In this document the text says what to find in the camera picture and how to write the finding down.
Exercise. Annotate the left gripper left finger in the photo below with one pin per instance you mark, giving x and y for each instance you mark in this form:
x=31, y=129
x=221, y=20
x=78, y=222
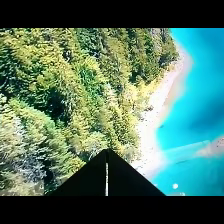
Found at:
x=88, y=178

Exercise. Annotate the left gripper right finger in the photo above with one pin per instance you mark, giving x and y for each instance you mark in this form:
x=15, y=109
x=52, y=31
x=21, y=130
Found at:
x=130, y=180

